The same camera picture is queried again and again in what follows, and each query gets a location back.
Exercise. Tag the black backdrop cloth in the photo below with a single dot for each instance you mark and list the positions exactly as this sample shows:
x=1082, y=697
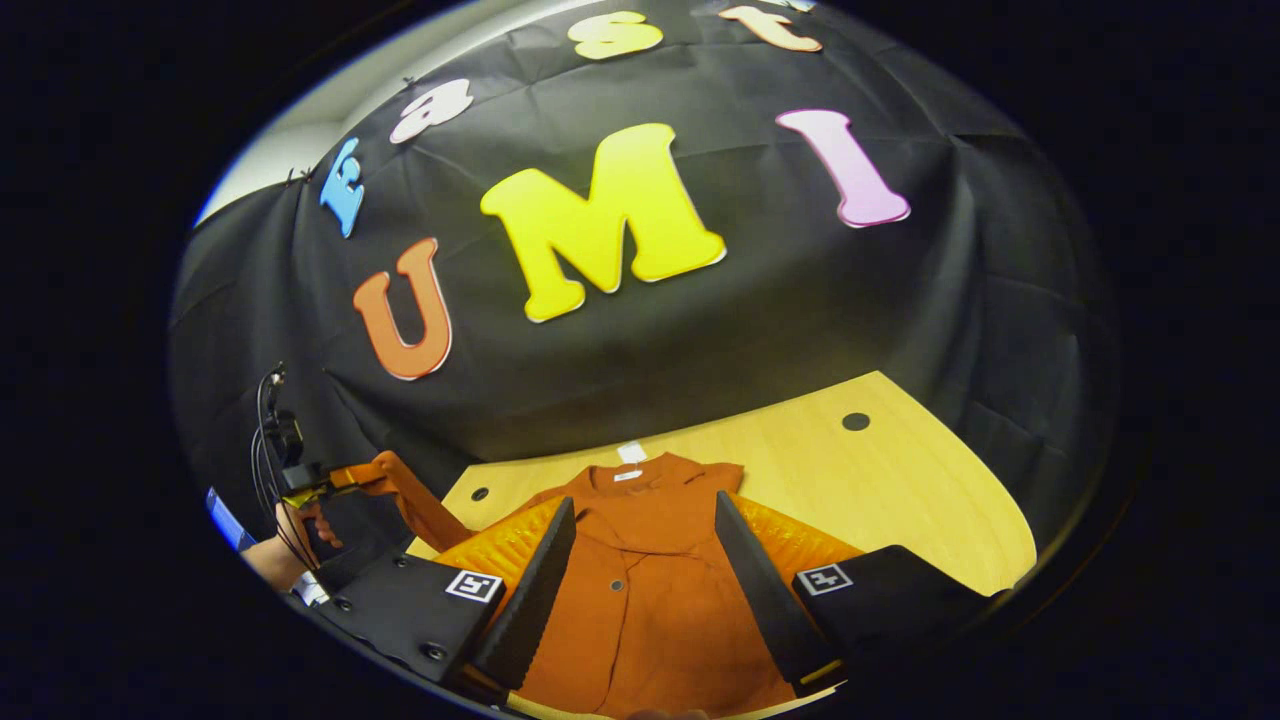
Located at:
x=700, y=350

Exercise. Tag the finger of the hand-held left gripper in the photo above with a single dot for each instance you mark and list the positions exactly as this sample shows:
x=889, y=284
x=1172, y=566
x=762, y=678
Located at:
x=350, y=478

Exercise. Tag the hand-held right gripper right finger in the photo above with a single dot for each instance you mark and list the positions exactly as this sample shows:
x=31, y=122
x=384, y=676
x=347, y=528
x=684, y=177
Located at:
x=770, y=610

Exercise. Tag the rust orange knit cardigan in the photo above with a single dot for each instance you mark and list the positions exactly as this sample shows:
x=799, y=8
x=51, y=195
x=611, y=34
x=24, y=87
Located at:
x=650, y=600

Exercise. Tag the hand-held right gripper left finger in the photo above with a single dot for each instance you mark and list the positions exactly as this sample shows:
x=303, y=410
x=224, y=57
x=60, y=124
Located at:
x=530, y=610

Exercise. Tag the blue object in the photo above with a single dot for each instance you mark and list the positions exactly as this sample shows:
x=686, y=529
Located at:
x=228, y=520

